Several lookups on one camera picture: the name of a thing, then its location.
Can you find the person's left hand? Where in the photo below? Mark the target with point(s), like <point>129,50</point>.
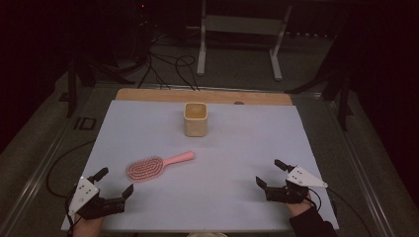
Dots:
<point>87,227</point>

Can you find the white metal stand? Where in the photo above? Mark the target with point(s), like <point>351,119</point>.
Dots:
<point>243,24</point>

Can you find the pink hairbrush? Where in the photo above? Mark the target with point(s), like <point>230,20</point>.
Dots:
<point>146,168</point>

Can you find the beige square cup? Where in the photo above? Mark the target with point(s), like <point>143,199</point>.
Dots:
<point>195,126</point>

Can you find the white rounded object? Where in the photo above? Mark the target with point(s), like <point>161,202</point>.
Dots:
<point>207,234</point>

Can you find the aluminium frame rail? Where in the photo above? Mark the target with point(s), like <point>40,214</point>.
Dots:
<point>359,168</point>
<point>230,89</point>
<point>36,177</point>

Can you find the black metal stand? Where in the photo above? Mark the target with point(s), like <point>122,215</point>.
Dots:
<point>71,92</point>
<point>343,98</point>

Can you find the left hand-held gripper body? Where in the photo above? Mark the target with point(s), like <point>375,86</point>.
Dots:
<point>99,205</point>

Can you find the person's right hand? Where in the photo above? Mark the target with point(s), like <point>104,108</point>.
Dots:
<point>299,208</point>

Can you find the pale table mat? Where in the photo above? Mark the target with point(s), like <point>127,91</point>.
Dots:
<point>230,151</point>

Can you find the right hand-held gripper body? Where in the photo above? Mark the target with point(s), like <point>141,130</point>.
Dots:
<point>286,194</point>

